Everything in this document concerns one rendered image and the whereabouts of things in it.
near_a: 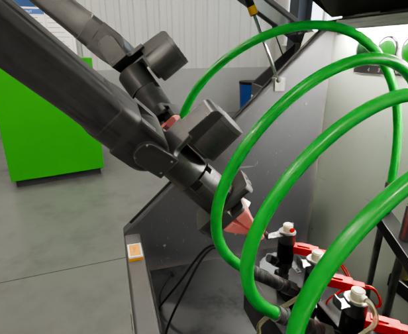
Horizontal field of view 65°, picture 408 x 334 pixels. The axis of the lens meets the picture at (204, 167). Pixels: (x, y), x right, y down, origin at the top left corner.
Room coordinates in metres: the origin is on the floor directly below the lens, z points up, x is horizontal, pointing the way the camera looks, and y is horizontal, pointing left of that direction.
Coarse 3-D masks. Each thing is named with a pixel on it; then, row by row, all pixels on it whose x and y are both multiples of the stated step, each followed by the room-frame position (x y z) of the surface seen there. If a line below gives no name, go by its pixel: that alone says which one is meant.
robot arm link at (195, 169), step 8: (192, 144) 0.42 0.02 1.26; (184, 152) 0.42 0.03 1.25; (192, 152) 0.43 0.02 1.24; (200, 152) 0.42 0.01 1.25; (184, 160) 0.42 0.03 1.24; (192, 160) 0.42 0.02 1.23; (200, 160) 0.43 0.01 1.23; (176, 168) 0.41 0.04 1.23; (184, 168) 0.42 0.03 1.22; (192, 168) 0.42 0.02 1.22; (200, 168) 0.42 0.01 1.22; (168, 176) 0.42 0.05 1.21; (176, 176) 0.42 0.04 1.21; (184, 176) 0.41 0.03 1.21; (192, 176) 0.42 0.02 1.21; (176, 184) 0.42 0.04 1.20; (184, 184) 0.42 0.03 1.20
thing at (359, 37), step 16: (272, 32) 0.54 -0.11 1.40; (288, 32) 0.54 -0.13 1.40; (352, 32) 0.52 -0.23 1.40; (240, 48) 0.54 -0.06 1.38; (368, 48) 0.52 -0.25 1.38; (224, 64) 0.55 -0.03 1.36; (208, 80) 0.55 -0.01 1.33; (192, 96) 0.55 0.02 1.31; (400, 112) 0.51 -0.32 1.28; (400, 128) 0.51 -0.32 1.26; (400, 144) 0.51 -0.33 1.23
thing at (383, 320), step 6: (366, 318) 0.30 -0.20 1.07; (372, 318) 0.30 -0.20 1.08; (384, 318) 0.30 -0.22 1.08; (390, 318) 0.30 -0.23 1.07; (366, 324) 0.30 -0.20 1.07; (378, 324) 0.29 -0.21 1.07; (384, 324) 0.29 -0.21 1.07; (390, 324) 0.29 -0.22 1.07; (396, 324) 0.29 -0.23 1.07; (402, 324) 0.29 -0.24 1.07; (378, 330) 0.29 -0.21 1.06; (384, 330) 0.29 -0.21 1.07; (390, 330) 0.29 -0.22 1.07; (396, 330) 0.28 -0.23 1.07; (402, 330) 0.29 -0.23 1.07
